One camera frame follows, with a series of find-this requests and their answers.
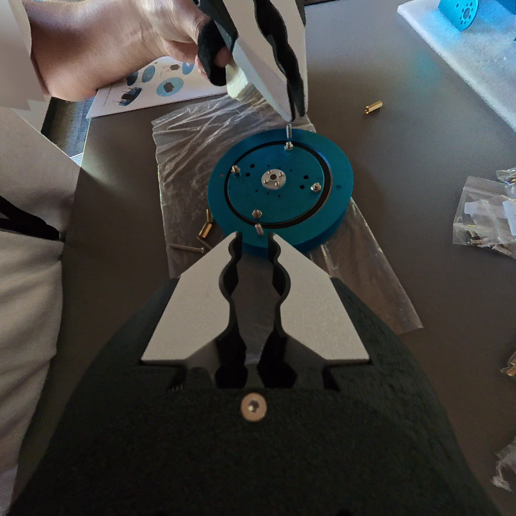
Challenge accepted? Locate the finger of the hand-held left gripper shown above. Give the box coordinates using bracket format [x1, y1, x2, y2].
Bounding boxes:
[268, 0, 308, 118]
[221, 0, 298, 122]

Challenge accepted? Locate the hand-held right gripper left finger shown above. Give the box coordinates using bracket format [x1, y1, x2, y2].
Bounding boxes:
[140, 232, 248, 388]

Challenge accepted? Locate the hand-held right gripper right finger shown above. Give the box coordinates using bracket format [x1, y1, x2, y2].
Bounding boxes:
[258, 233, 370, 388]

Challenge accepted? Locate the blue turntable bearing assembly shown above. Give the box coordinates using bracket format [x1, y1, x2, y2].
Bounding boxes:
[225, 141, 333, 231]

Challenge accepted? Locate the teal metal ring plate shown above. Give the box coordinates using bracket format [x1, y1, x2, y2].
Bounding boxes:
[207, 129, 354, 246]
[238, 210, 351, 255]

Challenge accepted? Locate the person's left forearm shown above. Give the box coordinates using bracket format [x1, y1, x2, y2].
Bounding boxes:
[24, 0, 87, 101]

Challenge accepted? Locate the grey desk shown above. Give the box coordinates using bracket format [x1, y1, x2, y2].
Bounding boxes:
[40, 0, 516, 516]

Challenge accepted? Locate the person's left hand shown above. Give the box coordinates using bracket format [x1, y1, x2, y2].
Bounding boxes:
[81, 0, 234, 101]

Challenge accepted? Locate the assembly guide sheet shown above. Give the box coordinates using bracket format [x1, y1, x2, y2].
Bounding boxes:
[87, 54, 228, 118]

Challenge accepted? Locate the clear plastic bag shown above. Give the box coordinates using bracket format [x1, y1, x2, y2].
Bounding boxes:
[151, 93, 424, 363]

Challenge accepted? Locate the white foam tray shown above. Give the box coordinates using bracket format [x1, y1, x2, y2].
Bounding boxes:
[397, 0, 516, 134]

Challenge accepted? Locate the pile of small hardware bags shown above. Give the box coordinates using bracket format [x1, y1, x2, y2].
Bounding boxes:
[451, 167, 516, 492]

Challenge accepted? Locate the blue servo U bracket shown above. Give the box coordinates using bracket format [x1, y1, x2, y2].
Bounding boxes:
[437, 0, 480, 33]

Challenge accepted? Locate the black lanyard strap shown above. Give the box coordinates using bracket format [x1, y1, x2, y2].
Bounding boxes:
[0, 195, 65, 242]

